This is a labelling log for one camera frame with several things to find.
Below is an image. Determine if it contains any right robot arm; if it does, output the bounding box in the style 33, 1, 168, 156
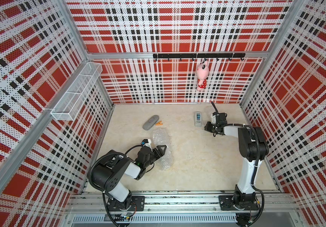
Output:
205, 112, 269, 210

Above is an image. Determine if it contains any grey tape dispenser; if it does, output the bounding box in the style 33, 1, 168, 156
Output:
194, 112, 202, 127

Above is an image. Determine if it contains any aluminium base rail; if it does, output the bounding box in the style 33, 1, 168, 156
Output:
62, 191, 304, 227

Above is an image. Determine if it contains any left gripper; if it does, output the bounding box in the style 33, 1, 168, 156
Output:
144, 146, 166, 168

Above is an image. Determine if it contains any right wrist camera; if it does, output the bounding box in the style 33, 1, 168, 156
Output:
211, 113, 220, 125

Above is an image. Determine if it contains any pink hanging plush toy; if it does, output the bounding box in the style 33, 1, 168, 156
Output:
196, 61, 209, 91

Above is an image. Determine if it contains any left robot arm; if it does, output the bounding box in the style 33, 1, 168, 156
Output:
88, 143, 167, 211

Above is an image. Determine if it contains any bubble wrap sheet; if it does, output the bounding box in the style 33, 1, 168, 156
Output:
203, 106, 216, 122
152, 128, 174, 171

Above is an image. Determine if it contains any black hook rail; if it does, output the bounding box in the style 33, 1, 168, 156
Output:
152, 53, 246, 60

